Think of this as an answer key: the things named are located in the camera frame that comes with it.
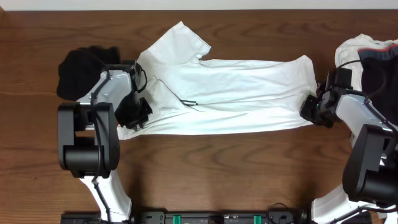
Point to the white robot print t-shirt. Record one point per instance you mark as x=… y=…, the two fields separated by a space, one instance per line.
x=193 y=96

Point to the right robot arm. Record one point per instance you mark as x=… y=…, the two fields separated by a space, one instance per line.
x=369 y=182

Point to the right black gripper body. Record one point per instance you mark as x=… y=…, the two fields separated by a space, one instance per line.
x=313 y=111

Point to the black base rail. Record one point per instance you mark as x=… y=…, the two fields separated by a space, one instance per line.
x=276 y=215

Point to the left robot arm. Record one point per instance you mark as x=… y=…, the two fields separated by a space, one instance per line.
x=88 y=143

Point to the dark navy garment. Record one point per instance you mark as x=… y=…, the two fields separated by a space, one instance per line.
x=379 y=79

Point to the plain white t-shirt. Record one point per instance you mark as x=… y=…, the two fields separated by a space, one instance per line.
x=346 y=56

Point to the folded black cloth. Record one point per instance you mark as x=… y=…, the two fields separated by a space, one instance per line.
x=81 y=69

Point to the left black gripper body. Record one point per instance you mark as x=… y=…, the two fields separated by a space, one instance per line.
x=137 y=115

